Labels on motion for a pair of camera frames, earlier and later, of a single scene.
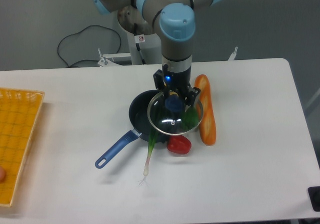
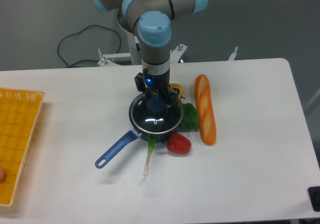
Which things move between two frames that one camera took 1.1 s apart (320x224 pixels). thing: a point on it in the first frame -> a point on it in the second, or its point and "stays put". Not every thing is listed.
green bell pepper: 190,118 stays put
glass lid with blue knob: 168,115 -> 149,113
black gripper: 176,84 -> 155,84
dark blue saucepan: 139,119 stays put
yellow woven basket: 19,112 stays put
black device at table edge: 314,192 stays put
